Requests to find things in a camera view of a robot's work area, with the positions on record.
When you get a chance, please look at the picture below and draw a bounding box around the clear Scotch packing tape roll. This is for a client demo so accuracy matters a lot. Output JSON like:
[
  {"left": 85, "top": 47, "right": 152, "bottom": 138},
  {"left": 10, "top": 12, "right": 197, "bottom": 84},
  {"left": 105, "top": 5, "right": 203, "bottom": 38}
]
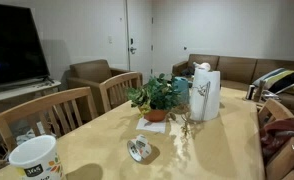
[{"left": 126, "top": 134, "right": 153, "bottom": 163}]

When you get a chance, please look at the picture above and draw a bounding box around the green potted plant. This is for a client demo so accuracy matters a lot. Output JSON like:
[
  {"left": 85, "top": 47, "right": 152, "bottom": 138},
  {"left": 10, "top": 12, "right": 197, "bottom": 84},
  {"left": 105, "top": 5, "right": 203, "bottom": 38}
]
[{"left": 125, "top": 73, "right": 200, "bottom": 137}]

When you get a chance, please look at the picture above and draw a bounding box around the light wooden slatted chair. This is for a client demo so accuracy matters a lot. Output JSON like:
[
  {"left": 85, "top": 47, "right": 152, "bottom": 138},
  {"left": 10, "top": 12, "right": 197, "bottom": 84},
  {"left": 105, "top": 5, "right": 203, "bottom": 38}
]
[
  {"left": 0, "top": 86, "right": 99, "bottom": 151},
  {"left": 99, "top": 71, "right": 144, "bottom": 114}
]

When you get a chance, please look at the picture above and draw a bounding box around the white paper sheet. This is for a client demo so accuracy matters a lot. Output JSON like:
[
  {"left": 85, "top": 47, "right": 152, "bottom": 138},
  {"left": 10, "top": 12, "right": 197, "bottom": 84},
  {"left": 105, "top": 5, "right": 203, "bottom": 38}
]
[{"left": 135, "top": 116, "right": 168, "bottom": 134}]

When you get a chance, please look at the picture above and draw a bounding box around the brown armchair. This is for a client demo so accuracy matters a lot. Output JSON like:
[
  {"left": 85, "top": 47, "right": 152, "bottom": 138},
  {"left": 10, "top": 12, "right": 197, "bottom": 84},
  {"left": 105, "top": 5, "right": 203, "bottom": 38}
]
[{"left": 66, "top": 59, "right": 135, "bottom": 116}]

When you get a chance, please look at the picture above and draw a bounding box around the small pink white object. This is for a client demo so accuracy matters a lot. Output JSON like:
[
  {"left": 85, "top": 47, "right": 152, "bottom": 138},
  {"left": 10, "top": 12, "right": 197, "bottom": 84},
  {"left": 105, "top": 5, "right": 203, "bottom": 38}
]
[{"left": 192, "top": 61, "right": 212, "bottom": 72}]

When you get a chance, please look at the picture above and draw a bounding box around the white door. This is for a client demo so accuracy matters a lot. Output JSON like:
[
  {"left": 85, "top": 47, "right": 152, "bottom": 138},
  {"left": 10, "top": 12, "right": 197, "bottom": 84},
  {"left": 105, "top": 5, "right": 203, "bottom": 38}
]
[{"left": 126, "top": 0, "right": 154, "bottom": 84}]

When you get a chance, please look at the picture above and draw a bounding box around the brown sofa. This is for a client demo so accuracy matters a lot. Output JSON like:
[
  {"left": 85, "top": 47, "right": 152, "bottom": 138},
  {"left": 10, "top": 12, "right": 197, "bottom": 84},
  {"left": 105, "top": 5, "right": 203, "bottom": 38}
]
[{"left": 171, "top": 53, "right": 294, "bottom": 124}]

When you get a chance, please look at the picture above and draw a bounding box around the white TV console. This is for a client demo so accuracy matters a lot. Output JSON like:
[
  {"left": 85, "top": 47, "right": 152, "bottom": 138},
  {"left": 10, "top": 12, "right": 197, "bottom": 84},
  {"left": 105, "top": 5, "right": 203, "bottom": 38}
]
[{"left": 0, "top": 79, "right": 62, "bottom": 104}]

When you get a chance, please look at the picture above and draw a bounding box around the white 365 paper container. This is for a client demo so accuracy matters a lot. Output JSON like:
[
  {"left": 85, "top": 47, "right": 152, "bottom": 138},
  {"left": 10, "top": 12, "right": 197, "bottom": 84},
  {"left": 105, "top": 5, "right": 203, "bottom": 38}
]
[{"left": 8, "top": 134, "right": 65, "bottom": 180}]

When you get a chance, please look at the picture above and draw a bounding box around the striped throw pillow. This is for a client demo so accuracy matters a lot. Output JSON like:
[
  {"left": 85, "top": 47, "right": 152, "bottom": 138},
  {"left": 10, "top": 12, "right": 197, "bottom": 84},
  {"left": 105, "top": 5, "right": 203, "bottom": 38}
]
[{"left": 252, "top": 67, "right": 294, "bottom": 96}]

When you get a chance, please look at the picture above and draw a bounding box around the dark red cloth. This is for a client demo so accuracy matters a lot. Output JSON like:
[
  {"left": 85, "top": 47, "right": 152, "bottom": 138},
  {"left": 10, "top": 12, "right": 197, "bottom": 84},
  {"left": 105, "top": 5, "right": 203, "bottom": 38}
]
[{"left": 259, "top": 118, "right": 294, "bottom": 164}]

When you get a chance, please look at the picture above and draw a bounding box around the black flat-screen television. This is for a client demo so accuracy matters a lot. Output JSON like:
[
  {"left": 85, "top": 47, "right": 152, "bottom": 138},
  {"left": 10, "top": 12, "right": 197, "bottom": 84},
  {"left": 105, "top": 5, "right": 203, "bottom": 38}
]
[{"left": 0, "top": 2, "right": 52, "bottom": 88}]

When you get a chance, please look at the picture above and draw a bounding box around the wooden chair with draped cloth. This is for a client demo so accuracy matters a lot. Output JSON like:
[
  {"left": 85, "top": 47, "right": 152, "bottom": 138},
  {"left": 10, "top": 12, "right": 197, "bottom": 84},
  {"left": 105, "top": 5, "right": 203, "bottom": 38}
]
[{"left": 257, "top": 98, "right": 294, "bottom": 180}]

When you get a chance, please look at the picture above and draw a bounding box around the white cable bundle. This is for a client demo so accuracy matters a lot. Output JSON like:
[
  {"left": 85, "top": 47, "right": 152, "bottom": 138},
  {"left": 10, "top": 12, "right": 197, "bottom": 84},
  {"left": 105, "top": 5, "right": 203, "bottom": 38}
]
[{"left": 16, "top": 121, "right": 46, "bottom": 145}]

